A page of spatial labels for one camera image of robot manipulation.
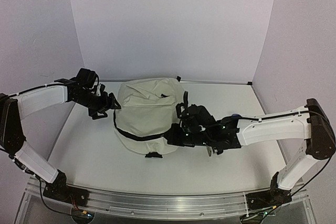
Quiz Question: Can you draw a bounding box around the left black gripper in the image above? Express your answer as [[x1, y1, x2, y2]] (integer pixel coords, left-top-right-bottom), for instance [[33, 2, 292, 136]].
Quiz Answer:
[[73, 89, 121, 120]]

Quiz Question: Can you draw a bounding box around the silver black stapler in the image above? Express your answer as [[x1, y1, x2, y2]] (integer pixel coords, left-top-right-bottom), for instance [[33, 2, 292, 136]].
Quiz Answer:
[[206, 146, 224, 157]]

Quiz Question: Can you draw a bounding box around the aluminium front rail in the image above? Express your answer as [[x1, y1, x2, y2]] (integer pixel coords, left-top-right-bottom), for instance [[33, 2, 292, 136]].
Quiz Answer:
[[14, 176, 316, 223]]

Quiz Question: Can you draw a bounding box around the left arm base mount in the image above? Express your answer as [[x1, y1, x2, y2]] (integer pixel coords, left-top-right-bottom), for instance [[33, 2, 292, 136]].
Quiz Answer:
[[43, 170, 89, 208]]

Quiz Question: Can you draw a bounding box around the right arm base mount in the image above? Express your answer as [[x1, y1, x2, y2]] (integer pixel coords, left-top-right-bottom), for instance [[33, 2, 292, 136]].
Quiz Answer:
[[246, 172, 292, 210]]

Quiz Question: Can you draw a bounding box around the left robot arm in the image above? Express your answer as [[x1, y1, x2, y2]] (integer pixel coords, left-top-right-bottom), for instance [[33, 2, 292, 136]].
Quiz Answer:
[[1, 68, 121, 200]]

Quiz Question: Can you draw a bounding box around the cream canvas backpack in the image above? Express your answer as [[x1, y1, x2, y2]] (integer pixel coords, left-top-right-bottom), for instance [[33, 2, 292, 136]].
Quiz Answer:
[[113, 78, 184, 156]]

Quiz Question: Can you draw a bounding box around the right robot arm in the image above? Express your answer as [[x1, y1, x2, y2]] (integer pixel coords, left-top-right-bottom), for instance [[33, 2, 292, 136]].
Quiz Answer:
[[164, 92, 335, 191]]

